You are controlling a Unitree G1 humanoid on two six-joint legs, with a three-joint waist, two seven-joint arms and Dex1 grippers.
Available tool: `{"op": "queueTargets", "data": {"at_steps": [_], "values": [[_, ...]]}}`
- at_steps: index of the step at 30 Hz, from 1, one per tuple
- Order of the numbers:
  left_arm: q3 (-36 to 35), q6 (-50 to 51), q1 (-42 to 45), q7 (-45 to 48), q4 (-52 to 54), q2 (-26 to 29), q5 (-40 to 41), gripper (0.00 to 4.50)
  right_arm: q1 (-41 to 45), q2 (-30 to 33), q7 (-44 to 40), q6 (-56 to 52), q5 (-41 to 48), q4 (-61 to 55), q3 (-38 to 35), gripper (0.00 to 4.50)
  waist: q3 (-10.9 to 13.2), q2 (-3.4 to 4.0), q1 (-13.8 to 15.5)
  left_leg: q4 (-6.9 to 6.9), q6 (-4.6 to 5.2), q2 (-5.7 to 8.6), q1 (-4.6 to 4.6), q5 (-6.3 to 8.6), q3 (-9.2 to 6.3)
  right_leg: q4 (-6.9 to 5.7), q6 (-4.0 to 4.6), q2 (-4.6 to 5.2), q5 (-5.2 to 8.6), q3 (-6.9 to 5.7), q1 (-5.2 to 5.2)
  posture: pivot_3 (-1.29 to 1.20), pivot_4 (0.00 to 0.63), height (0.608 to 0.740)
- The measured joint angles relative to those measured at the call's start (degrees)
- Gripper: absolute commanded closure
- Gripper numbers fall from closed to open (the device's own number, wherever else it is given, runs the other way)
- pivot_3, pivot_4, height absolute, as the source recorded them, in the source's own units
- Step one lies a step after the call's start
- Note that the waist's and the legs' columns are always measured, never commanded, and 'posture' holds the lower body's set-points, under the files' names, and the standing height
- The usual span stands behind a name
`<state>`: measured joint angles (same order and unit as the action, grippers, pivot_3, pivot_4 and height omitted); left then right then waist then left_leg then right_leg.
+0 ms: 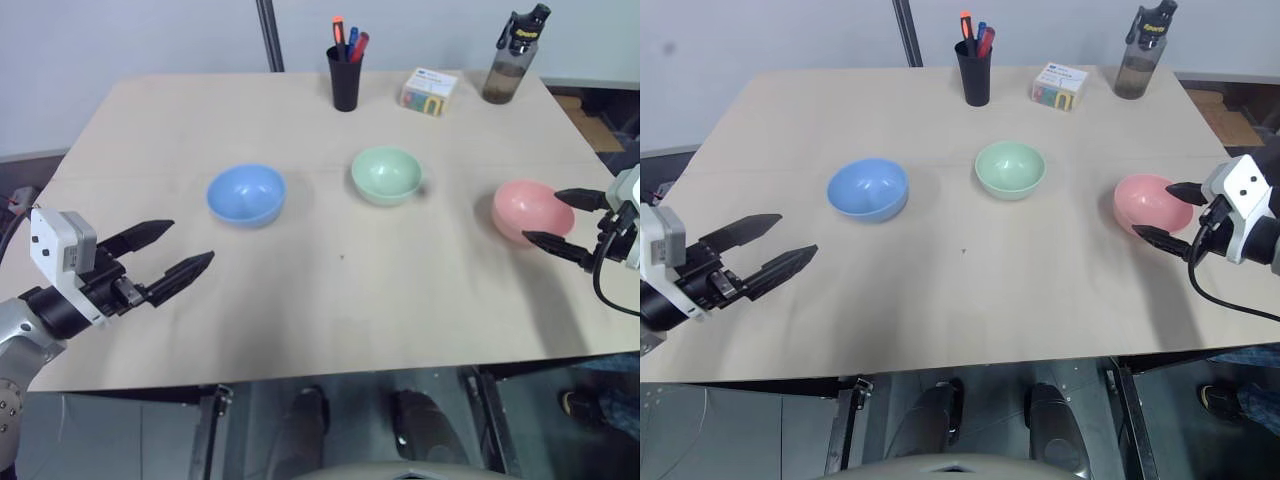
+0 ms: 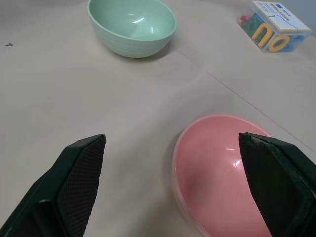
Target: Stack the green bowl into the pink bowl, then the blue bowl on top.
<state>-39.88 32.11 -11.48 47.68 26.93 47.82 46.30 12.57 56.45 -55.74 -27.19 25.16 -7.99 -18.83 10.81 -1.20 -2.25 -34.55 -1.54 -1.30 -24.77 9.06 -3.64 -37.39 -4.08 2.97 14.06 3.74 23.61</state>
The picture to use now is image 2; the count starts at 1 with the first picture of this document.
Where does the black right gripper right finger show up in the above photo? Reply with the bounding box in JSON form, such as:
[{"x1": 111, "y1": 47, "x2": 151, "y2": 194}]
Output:
[{"x1": 238, "y1": 132, "x2": 316, "y2": 237}]

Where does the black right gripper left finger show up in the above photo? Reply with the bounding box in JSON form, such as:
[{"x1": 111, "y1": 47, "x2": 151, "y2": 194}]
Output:
[{"x1": 0, "y1": 134, "x2": 107, "y2": 237}]

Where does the pink red bowl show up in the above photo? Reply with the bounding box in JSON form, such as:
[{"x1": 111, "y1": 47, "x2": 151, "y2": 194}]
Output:
[{"x1": 172, "y1": 114, "x2": 275, "y2": 237}]

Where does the clear box of letter magnets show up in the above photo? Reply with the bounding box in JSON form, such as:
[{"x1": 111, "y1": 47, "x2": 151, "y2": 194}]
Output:
[{"x1": 237, "y1": 0, "x2": 313, "y2": 54}]

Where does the mint green bowl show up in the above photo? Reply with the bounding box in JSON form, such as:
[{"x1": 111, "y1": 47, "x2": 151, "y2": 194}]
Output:
[{"x1": 86, "y1": 0, "x2": 177, "y2": 59}]

